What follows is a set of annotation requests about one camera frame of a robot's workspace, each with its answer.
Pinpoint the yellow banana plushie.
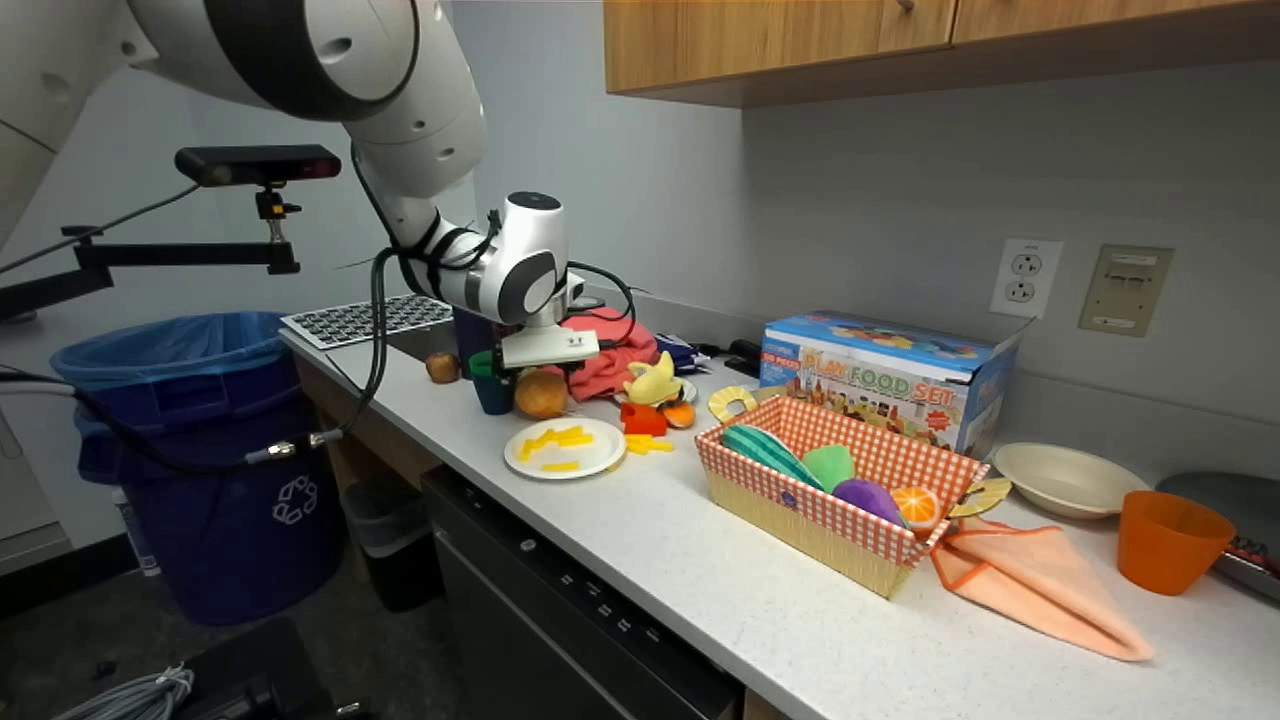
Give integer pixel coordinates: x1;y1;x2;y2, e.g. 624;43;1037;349
619;349;693;411

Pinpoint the red checkered cardboard box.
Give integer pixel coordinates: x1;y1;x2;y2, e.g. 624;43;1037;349
693;393;993;602

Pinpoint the blue toy food box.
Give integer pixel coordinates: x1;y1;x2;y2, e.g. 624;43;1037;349
756;312;1023;461

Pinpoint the pink cloth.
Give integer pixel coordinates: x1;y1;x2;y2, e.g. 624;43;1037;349
557;310;664;403

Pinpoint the navy blue cloth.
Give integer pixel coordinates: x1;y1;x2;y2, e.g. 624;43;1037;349
658;333;713;377

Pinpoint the red toy fry holder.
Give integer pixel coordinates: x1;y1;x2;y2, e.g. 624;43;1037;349
615;402;672;440

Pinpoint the white paper plate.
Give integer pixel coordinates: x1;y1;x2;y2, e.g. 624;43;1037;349
502;411;628;484

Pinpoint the black stapler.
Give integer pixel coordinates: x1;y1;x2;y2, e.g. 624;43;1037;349
717;336;769;381

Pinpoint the green cup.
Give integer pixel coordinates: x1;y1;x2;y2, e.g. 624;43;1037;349
465;349;522;420

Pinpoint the teal striped plushie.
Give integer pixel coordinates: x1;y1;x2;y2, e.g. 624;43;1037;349
717;420;834;493

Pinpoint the dark blue bottle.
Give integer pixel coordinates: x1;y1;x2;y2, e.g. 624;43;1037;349
451;310;502;371

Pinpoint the green plushie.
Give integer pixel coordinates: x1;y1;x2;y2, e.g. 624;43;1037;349
798;440;862;493

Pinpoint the grey keyboard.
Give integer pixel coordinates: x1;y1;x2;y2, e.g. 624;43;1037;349
278;293;457;358

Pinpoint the black dishwasher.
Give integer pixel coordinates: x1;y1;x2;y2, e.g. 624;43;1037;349
426;466;746;720

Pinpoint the wooden base cabinet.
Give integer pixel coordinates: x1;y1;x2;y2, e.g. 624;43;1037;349
291;358;443;503

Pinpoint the small black waste bin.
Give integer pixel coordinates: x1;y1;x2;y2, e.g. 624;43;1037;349
341;478;443;616

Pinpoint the orange slice toy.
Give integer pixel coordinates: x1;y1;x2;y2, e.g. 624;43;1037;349
887;484;950;537

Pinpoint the beige bowl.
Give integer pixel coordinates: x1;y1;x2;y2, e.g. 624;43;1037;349
989;440;1135;526

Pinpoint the blue recycling bin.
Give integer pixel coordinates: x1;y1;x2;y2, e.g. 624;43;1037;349
47;312;352;633

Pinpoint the peach cloth napkin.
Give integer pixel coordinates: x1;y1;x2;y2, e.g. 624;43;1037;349
928;515;1156;668

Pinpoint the orange cup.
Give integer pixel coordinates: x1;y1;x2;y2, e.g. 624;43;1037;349
1113;488;1239;602

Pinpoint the dark grey pan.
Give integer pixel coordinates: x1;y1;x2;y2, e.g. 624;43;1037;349
1156;468;1280;614

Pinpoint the yellow ring toy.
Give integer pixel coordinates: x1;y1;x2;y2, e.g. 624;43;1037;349
705;381;759;428

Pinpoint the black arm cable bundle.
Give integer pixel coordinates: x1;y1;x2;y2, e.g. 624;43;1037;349
245;156;644;466

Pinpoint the wooden wall cabinet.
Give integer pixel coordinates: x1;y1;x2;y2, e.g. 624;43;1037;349
600;0;1280;112

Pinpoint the white wall outlet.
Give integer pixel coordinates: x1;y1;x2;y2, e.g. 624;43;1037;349
989;237;1067;323

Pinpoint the black stereo camera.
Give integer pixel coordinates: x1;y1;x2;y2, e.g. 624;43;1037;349
171;140;343;192

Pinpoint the beige wall plate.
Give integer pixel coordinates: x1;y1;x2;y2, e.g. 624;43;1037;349
1076;241;1175;339

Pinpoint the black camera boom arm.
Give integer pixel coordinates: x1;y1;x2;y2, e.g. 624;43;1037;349
0;184;304;323

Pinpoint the grey coiled cable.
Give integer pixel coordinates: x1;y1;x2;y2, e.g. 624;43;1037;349
53;660;202;720

